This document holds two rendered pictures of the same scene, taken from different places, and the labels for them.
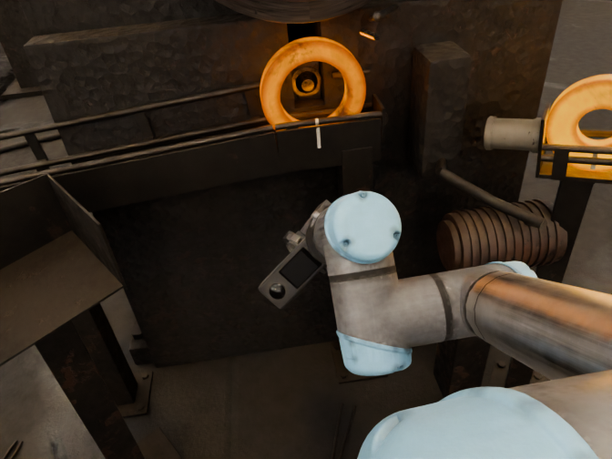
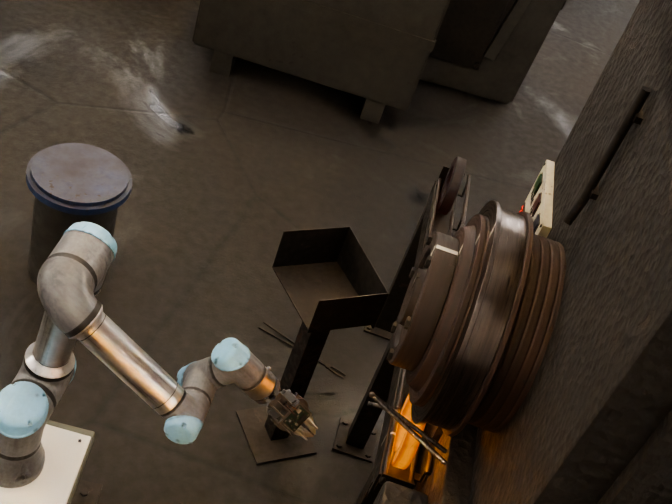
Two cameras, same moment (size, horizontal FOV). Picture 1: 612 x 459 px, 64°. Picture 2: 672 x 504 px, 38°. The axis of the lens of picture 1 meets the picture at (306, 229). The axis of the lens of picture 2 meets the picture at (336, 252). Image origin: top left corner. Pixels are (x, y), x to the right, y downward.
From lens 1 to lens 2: 208 cm
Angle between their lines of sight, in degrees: 69
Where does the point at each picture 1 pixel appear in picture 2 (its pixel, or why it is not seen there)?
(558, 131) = not seen: outside the picture
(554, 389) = (102, 246)
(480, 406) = (105, 239)
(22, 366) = not seen: hidden behind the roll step
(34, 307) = (314, 299)
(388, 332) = (189, 370)
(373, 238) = (217, 351)
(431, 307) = (188, 382)
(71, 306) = (305, 310)
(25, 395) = not seen: hidden behind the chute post
